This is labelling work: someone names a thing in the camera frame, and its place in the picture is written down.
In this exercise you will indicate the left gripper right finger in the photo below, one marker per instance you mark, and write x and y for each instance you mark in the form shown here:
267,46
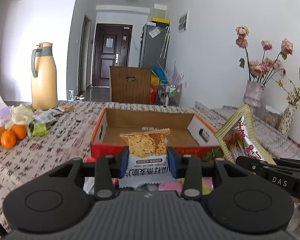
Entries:
233,197

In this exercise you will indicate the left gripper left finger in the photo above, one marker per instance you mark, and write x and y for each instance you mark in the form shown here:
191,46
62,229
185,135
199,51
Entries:
62,197

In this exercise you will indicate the long orange snack pack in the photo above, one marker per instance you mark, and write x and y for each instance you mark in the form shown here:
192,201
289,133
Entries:
237,137

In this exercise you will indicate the white pumpkin oat crisp pack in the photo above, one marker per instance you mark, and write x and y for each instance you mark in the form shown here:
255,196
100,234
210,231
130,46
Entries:
147,158

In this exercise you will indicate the spotted small vase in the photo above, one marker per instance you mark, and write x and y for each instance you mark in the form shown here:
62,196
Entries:
287,120

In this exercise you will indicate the pink snack pack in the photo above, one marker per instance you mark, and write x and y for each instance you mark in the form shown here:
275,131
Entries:
171,186

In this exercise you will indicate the small green snack pack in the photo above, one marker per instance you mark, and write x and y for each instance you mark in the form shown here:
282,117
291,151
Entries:
39,130

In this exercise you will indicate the orange mandarin front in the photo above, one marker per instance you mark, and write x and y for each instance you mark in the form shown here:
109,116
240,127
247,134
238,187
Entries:
8,139

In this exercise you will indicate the orange mandarin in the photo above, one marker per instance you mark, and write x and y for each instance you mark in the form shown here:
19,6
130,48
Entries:
20,131
8,139

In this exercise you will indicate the orange mandarin back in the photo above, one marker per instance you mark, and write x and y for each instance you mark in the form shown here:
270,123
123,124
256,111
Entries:
20,131

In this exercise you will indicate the red cardboard snack box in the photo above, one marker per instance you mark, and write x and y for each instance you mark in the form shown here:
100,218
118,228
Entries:
189,132

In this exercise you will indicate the pink textured flower vase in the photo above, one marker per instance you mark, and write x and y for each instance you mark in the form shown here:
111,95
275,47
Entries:
253,96

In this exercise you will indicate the white cloth flower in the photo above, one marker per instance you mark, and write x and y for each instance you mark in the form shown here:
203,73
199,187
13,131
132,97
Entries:
20,116

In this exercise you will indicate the dried pink roses bouquet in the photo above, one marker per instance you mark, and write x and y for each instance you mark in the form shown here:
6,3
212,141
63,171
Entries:
261,72

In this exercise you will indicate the yellow thermos jug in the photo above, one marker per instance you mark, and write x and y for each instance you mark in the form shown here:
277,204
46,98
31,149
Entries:
44,77

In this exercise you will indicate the wooden chair back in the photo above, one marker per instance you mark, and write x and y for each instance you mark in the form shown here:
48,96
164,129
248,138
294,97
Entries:
130,85

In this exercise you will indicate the dark brown entrance door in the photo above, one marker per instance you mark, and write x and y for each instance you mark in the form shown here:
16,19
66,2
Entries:
112,47

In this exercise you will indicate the grey refrigerator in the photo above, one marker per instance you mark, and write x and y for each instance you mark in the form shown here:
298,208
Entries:
154,41

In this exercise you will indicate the wire rack with bottles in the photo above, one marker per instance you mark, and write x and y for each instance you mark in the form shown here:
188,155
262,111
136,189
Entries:
168,94

